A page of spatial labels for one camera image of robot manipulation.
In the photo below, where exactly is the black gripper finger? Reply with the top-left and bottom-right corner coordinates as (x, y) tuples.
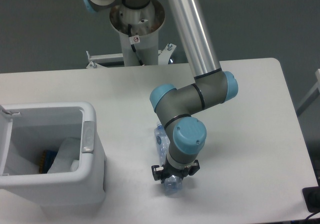
(180, 159), (200, 178)
(151, 165), (172, 184)

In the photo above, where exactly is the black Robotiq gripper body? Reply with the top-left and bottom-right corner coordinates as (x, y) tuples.
(163, 162), (191, 177)

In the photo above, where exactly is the clear crushed plastic bottle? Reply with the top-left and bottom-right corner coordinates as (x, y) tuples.
(154, 121), (183, 196)

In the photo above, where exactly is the white plastic wrapper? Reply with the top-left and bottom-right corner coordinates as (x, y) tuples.
(47, 138), (81, 174)

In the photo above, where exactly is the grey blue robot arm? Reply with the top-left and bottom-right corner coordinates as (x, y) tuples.
(83, 0), (239, 182)

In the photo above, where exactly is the white trash can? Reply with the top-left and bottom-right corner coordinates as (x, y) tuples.
(0, 102), (107, 206)

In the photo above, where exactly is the blue orange snack package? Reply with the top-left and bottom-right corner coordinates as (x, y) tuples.
(38, 150), (57, 174)

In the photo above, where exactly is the black device at table edge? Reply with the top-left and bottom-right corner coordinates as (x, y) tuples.
(302, 186), (320, 213)

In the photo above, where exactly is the white metal stand right edge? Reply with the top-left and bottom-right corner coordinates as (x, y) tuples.
(295, 69), (320, 117)

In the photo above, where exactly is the white metal base frame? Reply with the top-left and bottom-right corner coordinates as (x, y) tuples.
(86, 43), (188, 69)

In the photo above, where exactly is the black cable on pedestal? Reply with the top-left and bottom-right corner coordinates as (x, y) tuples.
(127, 23), (145, 66)

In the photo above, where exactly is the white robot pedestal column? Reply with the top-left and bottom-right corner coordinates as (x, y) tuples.
(109, 0), (165, 67)

